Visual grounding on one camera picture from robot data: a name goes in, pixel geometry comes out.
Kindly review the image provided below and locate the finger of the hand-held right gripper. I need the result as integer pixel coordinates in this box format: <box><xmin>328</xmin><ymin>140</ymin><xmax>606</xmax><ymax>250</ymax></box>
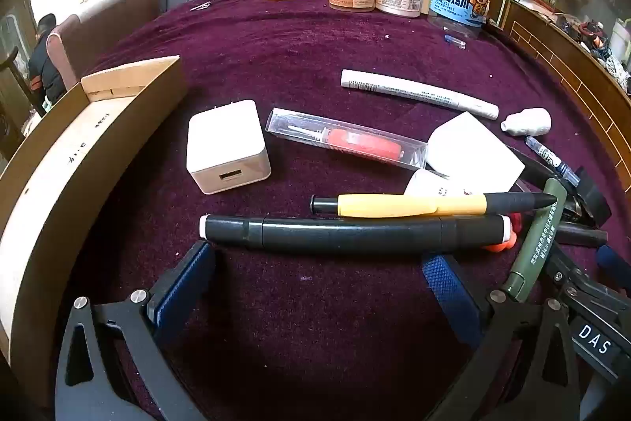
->
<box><xmin>508</xmin><ymin>146</ymin><xmax>613</xmax><ymax>227</ymax></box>
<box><xmin>594</xmin><ymin>246</ymin><xmax>631</xmax><ymax>291</ymax></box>

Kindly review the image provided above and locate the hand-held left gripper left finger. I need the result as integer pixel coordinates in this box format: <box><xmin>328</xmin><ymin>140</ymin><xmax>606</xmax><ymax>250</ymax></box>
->
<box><xmin>54</xmin><ymin>241</ymin><xmax>218</xmax><ymax>421</ymax></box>

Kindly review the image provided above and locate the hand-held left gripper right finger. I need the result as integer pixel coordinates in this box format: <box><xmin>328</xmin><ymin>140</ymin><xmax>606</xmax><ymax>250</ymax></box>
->
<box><xmin>421</xmin><ymin>253</ymin><xmax>582</xmax><ymax>421</ymax></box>

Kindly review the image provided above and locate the green pen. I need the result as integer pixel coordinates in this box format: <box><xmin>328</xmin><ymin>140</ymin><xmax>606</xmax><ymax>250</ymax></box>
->
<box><xmin>503</xmin><ymin>178</ymin><xmax>568</xmax><ymax>302</ymax></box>

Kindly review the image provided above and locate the orange plastic toy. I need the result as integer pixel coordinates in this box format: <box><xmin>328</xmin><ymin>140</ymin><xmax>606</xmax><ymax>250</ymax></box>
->
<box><xmin>480</xmin><ymin>213</ymin><xmax>523</xmax><ymax>251</ymax></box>

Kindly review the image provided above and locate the yellow and black pen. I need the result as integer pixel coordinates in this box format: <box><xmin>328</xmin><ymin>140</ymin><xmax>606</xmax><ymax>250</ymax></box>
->
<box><xmin>310</xmin><ymin>191</ymin><xmax>558</xmax><ymax>219</ymax></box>

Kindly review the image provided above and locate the white paper packet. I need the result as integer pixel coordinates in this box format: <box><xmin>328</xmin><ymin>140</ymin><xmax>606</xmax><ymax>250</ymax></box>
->
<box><xmin>404</xmin><ymin>168</ymin><xmax>475</xmax><ymax>198</ymax></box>

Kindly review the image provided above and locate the thick black marker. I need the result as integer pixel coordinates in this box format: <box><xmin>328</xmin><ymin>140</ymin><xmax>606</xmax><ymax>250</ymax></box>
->
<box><xmin>198</xmin><ymin>214</ymin><xmax>513</xmax><ymax>254</ymax></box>

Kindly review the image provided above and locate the white square box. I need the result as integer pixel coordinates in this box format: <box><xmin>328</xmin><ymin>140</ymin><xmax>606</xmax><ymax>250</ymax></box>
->
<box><xmin>425</xmin><ymin>111</ymin><xmax>526</xmax><ymax>185</ymax></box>

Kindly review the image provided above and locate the white charger adapter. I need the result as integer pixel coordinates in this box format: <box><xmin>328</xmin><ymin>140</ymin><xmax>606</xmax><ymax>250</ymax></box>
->
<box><xmin>186</xmin><ymin>99</ymin><xmax>272</xmax><ymax>195</ymax></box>

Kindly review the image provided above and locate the cardboard box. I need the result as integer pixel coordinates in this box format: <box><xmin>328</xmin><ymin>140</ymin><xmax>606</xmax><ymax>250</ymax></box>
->
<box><xmin>0</xmin><ymin>55</ymin><xmax>189</xmax><ymax>407</ymax></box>

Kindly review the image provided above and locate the clear case with red tool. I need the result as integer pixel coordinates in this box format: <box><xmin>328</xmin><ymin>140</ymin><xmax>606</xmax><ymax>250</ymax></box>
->
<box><xmin>265</xmin><ymin>107</ymin><xmax>429</xmax><ymax>171</ymax></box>

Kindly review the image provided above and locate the clear blue pen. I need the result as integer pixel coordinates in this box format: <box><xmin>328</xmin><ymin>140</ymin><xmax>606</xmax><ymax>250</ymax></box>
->
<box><xmin>525</xmin><ymin>135</ymin><xmax>582</xmax><ymax>187</ymax></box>

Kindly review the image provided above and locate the small white bottle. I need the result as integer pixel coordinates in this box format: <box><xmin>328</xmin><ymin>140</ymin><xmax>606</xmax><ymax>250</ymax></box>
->
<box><xmin>500</xmin><ymin>108</ymin><xmax>552</xmax><ymax>137</ymax></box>

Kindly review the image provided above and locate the wooden cabinet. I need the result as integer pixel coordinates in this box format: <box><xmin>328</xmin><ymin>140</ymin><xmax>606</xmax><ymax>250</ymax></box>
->
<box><xmin>495</xmin><ymin>0</ymin><xmax>631</xmax><ymax>190</ymax></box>

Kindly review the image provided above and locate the white marker pen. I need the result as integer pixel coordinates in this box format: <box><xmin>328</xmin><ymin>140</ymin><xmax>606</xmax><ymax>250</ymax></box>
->
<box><xmin>341</xmin><ymin>69</ymin><xmax>500</xmax><ymax>121</ymax></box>

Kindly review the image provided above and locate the brown upholstered chair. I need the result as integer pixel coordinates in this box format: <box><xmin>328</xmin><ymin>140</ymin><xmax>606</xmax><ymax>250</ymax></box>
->
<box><xmin>47</xmin><ymin>0</ymin><xmax>167</xmax><ymax>89</ymax></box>

